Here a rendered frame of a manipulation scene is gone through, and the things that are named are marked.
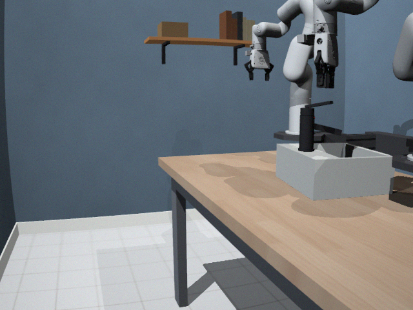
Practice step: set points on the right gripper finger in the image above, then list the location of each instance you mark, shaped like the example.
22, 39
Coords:
268, 71
251, 74

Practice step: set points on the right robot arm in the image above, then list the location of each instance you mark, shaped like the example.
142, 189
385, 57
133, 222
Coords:
295, 69

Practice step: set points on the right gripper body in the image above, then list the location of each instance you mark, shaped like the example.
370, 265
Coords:
259, 59

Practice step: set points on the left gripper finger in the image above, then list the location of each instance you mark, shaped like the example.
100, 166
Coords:
330, 76
321, 77

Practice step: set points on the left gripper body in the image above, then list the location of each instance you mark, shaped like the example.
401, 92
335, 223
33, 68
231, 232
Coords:
327, 43

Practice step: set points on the white rectangular sink basin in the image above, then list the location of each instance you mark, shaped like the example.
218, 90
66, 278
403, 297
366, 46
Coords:
335, 170

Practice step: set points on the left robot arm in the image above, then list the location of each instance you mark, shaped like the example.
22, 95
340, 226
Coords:
325, 20

